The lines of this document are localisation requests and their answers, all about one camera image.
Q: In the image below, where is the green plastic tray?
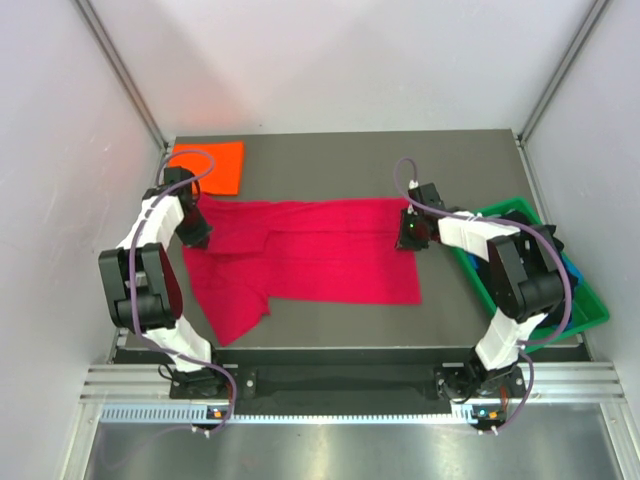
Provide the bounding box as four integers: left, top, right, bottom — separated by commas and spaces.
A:
453, 197, 610, 341

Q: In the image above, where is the blue t shirt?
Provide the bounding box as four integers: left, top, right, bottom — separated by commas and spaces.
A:
467, 254, 584, 289

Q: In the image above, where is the right aluminium frame post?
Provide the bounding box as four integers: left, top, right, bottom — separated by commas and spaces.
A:
515, 0, 612, 148

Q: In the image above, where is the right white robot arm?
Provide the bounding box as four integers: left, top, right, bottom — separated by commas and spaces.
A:
396, 180, 577, 402

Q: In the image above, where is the slotted grey cable duct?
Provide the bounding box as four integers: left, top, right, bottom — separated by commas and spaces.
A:
99, 403, 506, 426

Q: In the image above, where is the aluminium frame post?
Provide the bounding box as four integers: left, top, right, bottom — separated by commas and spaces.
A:
515, 0, 612, 148
71, 0, 169, 152

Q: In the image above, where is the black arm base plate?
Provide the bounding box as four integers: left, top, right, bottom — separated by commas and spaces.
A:
112, 347, 526, 414

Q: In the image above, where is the left aluminium frame post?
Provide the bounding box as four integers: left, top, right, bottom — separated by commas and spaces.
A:
71, 0, 169, 152

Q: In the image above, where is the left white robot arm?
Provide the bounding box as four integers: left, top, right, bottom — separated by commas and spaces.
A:
98, 167, 231, 399

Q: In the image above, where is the folded orange t shirt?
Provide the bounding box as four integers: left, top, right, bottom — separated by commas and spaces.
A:
169, 141, 245, 196

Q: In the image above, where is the red t shirt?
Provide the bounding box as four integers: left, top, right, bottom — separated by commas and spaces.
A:
182, 197, 422, 346

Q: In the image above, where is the purple cable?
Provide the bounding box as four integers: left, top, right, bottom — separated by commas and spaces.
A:
127, 149, 236, 441
394, 157, 574, 436

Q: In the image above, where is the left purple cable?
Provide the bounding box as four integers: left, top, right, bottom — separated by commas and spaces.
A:
127, 149, 236, 441

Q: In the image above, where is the black t shirt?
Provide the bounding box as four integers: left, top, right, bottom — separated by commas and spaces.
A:
469, 209, 581, 331

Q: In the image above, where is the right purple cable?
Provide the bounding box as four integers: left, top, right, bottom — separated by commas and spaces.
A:
394, 157, 574, 436

